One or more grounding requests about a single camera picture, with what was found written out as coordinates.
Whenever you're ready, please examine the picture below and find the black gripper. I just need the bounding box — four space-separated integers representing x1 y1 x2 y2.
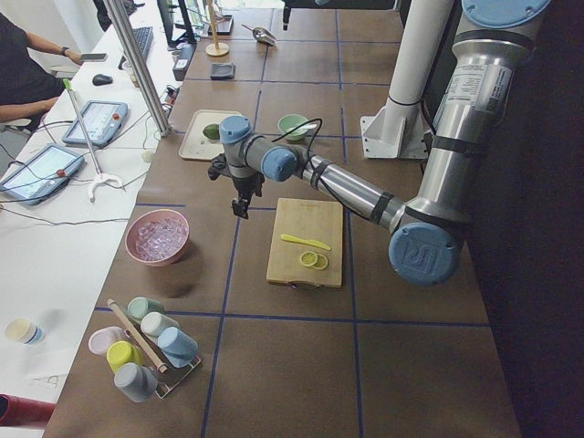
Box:
282 0 292 31
207 153 265 218

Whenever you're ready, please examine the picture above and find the light green bowl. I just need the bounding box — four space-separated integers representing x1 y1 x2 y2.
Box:
277 114 308 141

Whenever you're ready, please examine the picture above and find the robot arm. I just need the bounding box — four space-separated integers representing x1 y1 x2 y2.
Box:
208 1 548 286

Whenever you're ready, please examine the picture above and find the pink bowl of ice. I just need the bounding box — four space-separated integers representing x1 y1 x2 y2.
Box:
125 209 190 266

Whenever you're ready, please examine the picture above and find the metal scoop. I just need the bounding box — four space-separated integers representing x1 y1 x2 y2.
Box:
241 23 277 47

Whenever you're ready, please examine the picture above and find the yellow plastic knife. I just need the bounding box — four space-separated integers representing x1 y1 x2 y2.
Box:
280 234 332 251

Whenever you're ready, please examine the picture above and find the bamboo cutting board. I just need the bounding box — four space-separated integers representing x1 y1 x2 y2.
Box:
266 198 343 287

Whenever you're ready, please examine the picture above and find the white rabbit tray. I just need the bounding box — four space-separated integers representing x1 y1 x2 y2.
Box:
178 109 240 161

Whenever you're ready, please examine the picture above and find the green avocado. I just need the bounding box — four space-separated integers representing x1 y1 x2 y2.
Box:
203 123 220 141

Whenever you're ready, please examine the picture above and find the wooden mug tree stand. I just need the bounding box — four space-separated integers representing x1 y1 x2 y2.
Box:
205 0 230 57

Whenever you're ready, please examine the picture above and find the grey folded cloth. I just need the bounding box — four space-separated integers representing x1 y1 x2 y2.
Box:
210 63 236 80

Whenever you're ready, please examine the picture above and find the black box with label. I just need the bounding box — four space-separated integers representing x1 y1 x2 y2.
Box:
172 44 196 81

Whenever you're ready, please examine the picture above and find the reacher grabber tool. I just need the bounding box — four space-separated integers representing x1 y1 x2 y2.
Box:
63 78 124 203

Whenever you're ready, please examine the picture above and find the black keyboard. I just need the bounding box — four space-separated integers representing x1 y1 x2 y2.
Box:
132 26 154 60

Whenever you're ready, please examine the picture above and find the light green cup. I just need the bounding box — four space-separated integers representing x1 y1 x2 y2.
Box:
127 297 165 324

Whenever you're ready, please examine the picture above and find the white cup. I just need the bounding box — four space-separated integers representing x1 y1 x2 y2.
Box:
141 311 180 339

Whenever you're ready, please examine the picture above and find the blue cup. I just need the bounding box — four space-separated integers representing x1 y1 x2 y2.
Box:
157 327 199 368

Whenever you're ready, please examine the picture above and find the far teach pendant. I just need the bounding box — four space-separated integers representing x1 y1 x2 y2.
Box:
81 100 129 149

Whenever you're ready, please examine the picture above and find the teach pendant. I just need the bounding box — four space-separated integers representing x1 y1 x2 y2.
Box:
81 100 129 149
1 144 85 205

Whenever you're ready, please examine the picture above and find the cup rack with wooden bar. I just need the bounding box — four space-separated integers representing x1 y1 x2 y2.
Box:
108 299 202 400

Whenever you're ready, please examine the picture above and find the black computer mouse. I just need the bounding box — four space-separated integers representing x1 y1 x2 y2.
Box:
92 74 113 87

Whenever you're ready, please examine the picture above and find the yellow cup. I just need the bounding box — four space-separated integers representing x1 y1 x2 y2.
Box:
106 340 144 373

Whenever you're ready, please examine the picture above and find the pink cup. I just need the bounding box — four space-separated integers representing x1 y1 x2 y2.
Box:
88 326 125 356

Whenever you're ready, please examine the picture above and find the near teach pendant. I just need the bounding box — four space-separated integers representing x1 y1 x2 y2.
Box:
1 144 85 205

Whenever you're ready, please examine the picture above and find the smartphone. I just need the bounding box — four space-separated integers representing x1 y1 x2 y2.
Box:
80 53 108 63

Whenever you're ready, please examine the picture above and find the grey cup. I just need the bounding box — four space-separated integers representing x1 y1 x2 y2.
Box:
114 362 158 402

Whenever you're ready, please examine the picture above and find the seated person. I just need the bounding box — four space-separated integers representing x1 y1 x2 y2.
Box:
1 16 82 130

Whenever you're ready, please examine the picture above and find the paper cup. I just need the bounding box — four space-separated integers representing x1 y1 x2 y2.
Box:
5 318 44 345

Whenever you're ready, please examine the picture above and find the red object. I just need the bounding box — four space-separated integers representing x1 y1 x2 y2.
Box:
1 394 56 429

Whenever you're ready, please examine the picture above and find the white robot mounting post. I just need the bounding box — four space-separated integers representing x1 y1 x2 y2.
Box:
360 0 454 160

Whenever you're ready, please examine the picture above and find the aluminium frame post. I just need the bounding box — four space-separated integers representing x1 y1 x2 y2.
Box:
104 0 172 138

